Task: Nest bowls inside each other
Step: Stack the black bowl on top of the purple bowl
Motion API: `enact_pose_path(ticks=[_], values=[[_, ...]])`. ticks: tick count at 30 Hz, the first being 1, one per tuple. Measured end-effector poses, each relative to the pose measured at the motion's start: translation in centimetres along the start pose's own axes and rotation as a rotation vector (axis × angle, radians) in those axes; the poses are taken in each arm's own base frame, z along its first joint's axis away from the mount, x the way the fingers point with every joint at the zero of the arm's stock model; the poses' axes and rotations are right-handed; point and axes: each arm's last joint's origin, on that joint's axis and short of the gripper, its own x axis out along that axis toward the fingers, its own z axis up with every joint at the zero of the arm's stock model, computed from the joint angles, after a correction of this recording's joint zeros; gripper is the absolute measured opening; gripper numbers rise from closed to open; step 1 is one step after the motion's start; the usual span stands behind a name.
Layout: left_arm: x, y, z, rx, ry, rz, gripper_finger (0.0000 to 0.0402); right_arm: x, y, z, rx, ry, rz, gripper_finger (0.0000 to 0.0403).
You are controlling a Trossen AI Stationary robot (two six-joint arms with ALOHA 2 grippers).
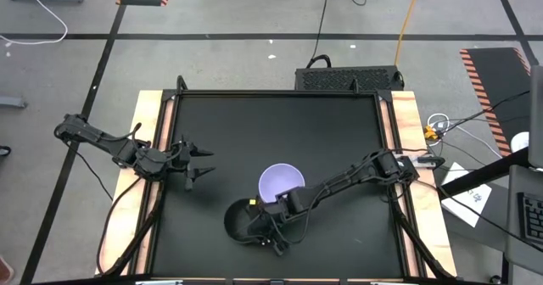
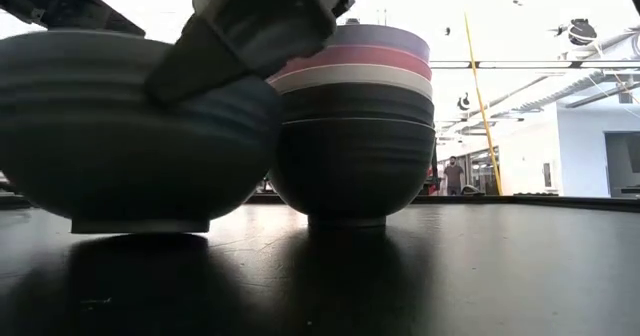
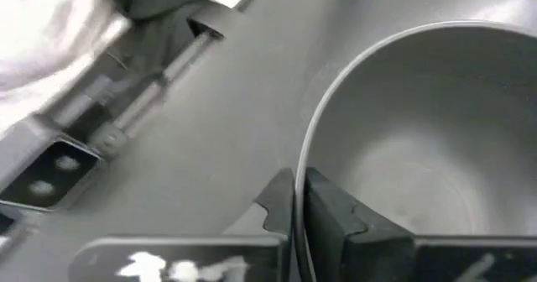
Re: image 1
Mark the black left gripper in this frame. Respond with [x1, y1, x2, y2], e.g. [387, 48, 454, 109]
[166, 133, 216, 193]

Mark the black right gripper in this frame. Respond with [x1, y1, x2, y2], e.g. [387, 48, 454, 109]
[244, 190, 305, 258]

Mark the black bowl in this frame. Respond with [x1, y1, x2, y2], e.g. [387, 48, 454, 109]
[223, 198, 272, 247]

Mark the purple bowl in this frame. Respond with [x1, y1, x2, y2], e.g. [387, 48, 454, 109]
[258, 162, 306, 204]

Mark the plywood table board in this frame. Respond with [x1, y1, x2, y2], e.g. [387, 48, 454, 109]
[98, 90, 176, 276]
[379, 90, 458, 277]

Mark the black perforated computer case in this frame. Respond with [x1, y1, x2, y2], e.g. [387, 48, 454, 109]
[294, 65, 404, 92]

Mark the white paper sheet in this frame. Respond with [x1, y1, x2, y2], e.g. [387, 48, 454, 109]
[439, 161, 493, 229]

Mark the black desk leg bar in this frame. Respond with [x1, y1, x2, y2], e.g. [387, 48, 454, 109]
[436, 148, 531, 200]

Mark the person's shoe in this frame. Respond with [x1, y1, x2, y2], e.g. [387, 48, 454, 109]
[0, 256, 14, 284]

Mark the black keyboard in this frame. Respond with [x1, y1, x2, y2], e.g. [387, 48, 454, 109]
[516, 191, 543, 246]

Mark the grey desk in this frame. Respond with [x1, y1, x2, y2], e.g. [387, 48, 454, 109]
[503, 164, 543, 276]

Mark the white cup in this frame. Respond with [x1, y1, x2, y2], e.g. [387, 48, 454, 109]
[510, 131, 531, 154]

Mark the grey monitor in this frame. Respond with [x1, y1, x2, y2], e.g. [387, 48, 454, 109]
[528, 64, 543, 170]

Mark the black table frame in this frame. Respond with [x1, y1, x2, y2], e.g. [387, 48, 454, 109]
[101, 75, 455, 280]

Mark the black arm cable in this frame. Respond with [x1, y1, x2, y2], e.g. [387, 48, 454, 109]
[96, 175, 148, 274]

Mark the black power cable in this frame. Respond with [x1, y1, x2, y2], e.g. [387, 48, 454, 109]
[311, 0, 331, 69]

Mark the white coiled cable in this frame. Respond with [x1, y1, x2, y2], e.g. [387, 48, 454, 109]
[426, 112, 451, 134]

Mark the thin black cable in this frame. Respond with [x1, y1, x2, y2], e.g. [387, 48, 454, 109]
[440, 90, 531, 133]

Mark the yellow cable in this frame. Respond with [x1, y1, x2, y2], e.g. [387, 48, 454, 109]
[393, 0, 424, 67]

